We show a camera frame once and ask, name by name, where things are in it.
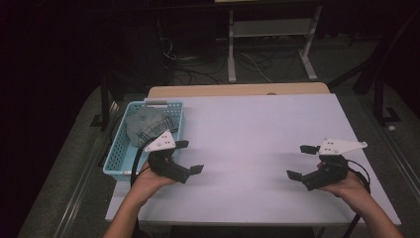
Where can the white metal stand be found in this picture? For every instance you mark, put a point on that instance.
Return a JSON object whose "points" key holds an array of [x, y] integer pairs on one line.
{"points": [[270, 28]]}

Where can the metal floor rail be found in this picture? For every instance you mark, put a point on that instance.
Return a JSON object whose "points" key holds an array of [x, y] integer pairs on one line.
{"points": [[75, 198]]}

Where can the person's right hand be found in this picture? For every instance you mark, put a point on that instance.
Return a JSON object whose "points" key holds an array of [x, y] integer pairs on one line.
{"points": [[350, 193]]}

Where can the person's left hand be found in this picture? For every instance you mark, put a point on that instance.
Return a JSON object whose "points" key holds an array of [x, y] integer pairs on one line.
{"points": [[148, 183]]}

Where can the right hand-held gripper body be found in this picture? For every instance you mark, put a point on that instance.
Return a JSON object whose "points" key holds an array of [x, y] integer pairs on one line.
{"points": [[330, 172]]}

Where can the black metal stand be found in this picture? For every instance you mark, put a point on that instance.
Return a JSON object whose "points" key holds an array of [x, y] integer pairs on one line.
{"points": [[105, 105], [379, 99]]}

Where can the light blue plastic basket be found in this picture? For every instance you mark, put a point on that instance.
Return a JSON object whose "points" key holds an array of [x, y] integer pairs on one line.
{"points": [[123, 155]]}

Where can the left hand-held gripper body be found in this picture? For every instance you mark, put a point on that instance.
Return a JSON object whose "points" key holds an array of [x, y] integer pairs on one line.
{"points": [[165, 165]]}

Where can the faded denim shorts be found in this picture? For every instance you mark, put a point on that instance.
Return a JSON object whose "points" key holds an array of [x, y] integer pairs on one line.
{"points": [[147, 124]]}

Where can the small white round knob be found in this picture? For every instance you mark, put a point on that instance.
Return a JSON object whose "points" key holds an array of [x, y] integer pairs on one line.
{"points": [[391, 128]]}

